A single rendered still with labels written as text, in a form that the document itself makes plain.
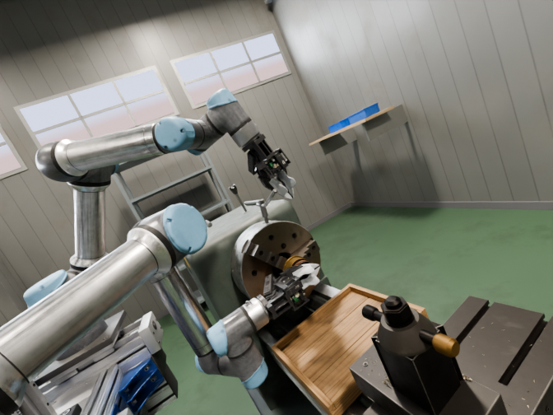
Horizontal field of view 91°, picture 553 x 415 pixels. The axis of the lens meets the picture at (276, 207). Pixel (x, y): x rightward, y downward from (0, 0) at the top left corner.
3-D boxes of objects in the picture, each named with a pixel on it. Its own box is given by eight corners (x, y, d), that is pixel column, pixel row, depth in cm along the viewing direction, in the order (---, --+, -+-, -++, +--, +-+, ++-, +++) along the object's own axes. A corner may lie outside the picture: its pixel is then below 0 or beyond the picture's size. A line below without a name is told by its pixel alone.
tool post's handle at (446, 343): (419, 347, 36) (413, 333, 36) (429, 336, 37) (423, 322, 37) (453, 363, 32) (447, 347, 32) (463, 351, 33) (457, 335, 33)
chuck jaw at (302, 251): (283, 254, 98) (307, 235, 103) (290, 264, 99) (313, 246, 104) (299, 258, 88) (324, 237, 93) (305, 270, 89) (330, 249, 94)
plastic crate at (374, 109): (381, 110, 303) (378, 101, 301) (367, 117, 296) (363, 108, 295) (363, 118, 333) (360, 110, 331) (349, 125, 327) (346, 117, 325)
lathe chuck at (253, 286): (247, 319, 98) (222, 235, 95) (316, 284, 111) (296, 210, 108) (256, 328, 89) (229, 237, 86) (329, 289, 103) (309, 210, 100)
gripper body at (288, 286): (312, 300, 73) (276, 327, 69) (296, 291, 81) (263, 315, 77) (300, 276, 72) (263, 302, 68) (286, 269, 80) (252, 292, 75)
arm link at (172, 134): (0, 146, 67) (178, 103, 58) (44, 145, 77) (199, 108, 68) (19, 191, 70) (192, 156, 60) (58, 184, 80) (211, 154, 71)
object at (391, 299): (379, 321, 40) (371, 302, 39) (396, 305, 42) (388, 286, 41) (402, 332, 36) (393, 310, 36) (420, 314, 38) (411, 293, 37)
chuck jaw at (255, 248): (270, 267, 96) (241, 253, 91) (276, 254, 97) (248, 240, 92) (284, 272, 86) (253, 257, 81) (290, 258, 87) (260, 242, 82)
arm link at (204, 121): (166, 135, 71) (197, 108, 68) (187, 135, 82) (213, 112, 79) (185, 159, 72) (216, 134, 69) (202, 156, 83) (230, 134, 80)
